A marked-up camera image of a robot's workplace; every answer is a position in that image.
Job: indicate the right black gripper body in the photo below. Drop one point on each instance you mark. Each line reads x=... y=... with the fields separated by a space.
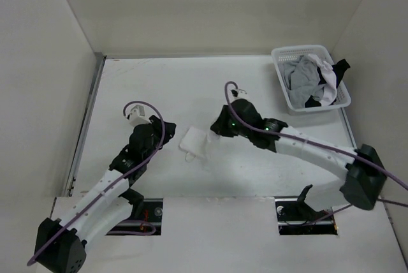
x=228 y=127

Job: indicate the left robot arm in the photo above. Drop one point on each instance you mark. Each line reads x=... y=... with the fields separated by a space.
x=62 y=244

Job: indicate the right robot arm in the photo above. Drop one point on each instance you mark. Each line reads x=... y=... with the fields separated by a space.
x=357 y=183

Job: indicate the grey tank top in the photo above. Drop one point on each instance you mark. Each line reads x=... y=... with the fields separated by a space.
x=302 y=82

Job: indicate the black tank top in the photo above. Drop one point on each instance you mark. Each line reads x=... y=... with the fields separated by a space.
x=340 y=68

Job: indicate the white plastic basket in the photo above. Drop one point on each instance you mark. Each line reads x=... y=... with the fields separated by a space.
x=290 y=53

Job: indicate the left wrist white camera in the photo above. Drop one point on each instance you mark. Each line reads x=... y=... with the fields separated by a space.
x=137 y=116

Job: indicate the wrist white camera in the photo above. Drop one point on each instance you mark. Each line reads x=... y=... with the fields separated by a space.
x=240 y=94
x=137 y=116

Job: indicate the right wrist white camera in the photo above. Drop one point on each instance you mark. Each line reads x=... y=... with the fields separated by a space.
x=240 y=94

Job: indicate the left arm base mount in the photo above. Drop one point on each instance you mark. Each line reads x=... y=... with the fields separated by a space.
x=145 y=219

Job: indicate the metal table edge rail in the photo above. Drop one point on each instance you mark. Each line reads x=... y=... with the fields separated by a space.
x=71 y=177

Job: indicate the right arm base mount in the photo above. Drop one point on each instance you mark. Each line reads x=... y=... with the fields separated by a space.
x=295 y=217

